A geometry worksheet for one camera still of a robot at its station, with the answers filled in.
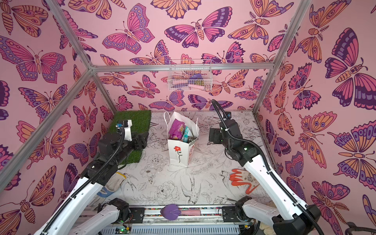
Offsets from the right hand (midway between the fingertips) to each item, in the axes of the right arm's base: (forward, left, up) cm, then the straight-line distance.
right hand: (219, 129), depth 73 cm
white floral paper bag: (-7, +20, -11) cm, 24 cm away
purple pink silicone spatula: (-33, +24, -27) cm, 49 cm away
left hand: (-4, +37, +2) cm, 37 cm away
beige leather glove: (-39, -22, -26) cm, 52 cm away
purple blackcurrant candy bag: (+5, +23, -8) cm, 25 cm away
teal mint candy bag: (+2, +18, -10) cm, 21 cm away
